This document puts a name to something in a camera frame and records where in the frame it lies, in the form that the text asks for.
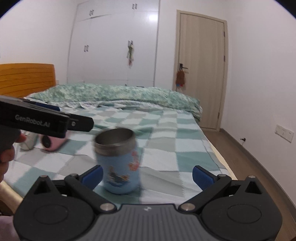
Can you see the green floral duvet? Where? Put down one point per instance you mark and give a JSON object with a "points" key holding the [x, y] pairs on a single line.
{"points": [[90, 93]]}

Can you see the white wall switch panel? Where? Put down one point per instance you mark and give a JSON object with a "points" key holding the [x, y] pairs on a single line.
{"points": [[284, 133]]}

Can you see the orange wooden headboard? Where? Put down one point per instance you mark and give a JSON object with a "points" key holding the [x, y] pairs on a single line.
{"points": [[22, 79]]}

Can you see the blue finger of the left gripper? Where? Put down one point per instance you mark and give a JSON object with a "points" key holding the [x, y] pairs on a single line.
{"points": [[56, 108]]}

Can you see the blue cartoon steel cup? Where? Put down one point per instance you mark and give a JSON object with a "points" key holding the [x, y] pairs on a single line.
{"points": [[116, 151]]}

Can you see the white wardrobe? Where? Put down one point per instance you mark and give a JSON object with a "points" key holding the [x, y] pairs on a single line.
{"points": [[99, 40]]}

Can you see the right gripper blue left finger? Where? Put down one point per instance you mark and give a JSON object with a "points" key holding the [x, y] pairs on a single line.
{"points": [[92, 177]]}

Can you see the green hanging wardrobe ornament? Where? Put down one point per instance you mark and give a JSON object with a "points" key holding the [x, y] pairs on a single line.
{"points": [[130, 53]]}

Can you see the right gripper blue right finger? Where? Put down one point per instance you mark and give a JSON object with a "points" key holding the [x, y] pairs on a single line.
{"points": [[202, 177]]}

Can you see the checkered green bed blanket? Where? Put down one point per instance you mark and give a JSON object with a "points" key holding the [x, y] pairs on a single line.
{"points": [[147, 155]]}

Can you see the pink steel cup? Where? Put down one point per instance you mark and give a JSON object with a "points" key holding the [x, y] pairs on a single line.
{"points": [[51, 144]]}

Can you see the silver steel bottle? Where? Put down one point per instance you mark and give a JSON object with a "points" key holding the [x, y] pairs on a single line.
{"points": [[29, 143]]}

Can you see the beige wooden door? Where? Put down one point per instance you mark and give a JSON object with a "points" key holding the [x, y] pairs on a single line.
{"points": [[202, 53]]}

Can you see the person's left hand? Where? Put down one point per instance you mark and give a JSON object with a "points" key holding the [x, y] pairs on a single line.
{"points": [[6, 156]]}

